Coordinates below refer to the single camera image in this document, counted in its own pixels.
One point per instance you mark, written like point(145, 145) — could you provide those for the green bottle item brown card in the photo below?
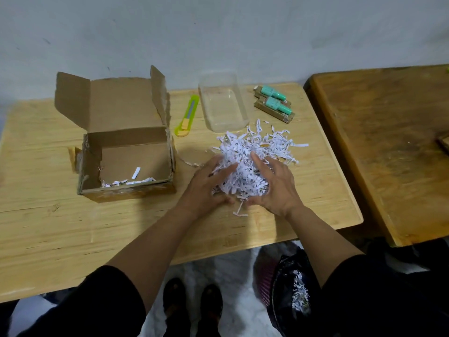
point(279, 105)
point(273, 92)

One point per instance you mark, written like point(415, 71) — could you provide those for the person's right leg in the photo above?
point(208, 329)

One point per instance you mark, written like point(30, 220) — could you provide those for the small wooden board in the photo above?
point(444, 142)

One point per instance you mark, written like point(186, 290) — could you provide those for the dark wooden side table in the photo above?
point(386, 136)

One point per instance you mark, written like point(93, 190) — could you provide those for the clear plastic container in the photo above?
point(224, 105)

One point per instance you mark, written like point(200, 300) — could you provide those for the person's black left sleeve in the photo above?
point(91, 305)

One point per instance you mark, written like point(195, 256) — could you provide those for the person's right hand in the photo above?
point(280, 193)

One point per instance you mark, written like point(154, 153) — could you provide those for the person's black right sleeve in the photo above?
point(379, 298)

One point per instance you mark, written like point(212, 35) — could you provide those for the brown taped cardboard box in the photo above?
point(122, 105)

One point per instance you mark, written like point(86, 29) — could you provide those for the person's left black sandal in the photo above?
point(174, 296)

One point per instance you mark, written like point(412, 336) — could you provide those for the person's right forearm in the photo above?
point(319, 242)

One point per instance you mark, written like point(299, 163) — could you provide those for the person's black sandal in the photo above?
point(211, 301)
point(174, 296)

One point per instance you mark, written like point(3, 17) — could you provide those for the person's black sleeve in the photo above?
point(379, 298)
point(91, 305)

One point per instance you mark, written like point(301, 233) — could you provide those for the person's left forearm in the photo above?
point(158, 249)

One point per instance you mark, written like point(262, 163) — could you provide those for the white shredded paper filler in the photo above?
point(242, 154)
point(300, 291)

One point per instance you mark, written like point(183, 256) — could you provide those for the person's right black sandal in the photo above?
point(211, 301)

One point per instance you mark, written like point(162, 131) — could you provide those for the glossy black bin liner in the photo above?
point(280, 284)

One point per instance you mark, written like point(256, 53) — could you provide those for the yellow-green utility knife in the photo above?
point(189, 115)

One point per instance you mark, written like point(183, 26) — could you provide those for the person's left leg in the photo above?
point(177, 328)

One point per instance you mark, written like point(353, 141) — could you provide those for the person's leg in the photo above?
point(177, 328)
point(208, 329)

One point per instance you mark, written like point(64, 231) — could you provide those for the person's left hand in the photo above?
point(205, 193)

